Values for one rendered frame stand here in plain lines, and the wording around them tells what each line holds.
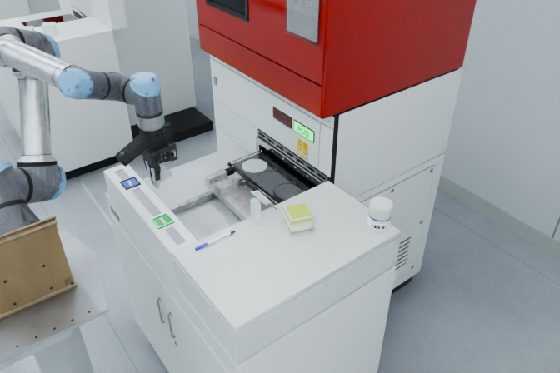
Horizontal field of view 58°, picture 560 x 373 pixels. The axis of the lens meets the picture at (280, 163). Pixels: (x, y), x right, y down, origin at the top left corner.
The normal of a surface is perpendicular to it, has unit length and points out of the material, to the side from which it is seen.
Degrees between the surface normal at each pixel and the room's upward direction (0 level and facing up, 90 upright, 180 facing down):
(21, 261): 90
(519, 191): 90
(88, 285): 0
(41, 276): 90
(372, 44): 90
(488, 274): 0
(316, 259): 0
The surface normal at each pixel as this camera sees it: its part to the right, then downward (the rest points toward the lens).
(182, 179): 0.00, -0.83
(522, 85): -0.80, 0.33
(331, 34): 0.60, 0.44
